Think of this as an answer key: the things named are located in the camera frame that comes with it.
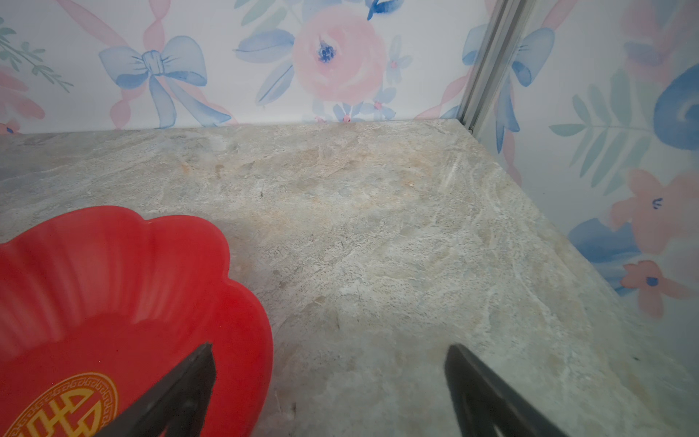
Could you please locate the right corner aluminium post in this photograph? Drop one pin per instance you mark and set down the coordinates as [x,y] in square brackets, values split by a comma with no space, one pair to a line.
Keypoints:
[500,39]

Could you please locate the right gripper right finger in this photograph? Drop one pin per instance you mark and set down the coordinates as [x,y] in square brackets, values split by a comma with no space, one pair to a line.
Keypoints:
[485,404]

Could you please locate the red flower-shaped plate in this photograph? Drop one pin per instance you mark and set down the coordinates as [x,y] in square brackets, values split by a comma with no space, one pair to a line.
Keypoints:
[100,304]

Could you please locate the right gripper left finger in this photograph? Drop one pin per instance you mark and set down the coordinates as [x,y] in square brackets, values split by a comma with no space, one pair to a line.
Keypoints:
[176,405]

